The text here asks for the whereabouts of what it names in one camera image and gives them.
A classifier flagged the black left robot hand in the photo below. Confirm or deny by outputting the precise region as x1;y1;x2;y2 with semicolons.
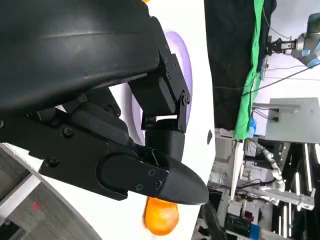
0;0;210;207

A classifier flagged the lilac plate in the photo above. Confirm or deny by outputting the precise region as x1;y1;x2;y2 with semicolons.
119;29;193;148

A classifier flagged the black backdrop cloth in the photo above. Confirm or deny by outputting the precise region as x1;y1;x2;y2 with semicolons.
204;0;277;131

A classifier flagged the green backdrop cloth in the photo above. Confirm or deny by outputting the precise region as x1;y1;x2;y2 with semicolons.
234;0;266;140

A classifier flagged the white desk leg panel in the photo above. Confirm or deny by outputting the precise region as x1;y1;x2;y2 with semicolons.
229;139;245;201

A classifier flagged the black workshop robot gripper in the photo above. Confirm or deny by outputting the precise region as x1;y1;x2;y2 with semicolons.
265;36;298;57

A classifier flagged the grey metal cabinet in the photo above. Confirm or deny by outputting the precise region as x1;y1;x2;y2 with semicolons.
251;97;320;145

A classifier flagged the small blue box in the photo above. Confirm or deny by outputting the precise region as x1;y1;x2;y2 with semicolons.
249;223;261;240

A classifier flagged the long black workshop cable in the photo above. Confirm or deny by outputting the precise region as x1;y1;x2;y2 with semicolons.
214;65;320;96

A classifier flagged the silver aluminium frame bar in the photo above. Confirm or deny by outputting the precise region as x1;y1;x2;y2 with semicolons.
259;186;316;211

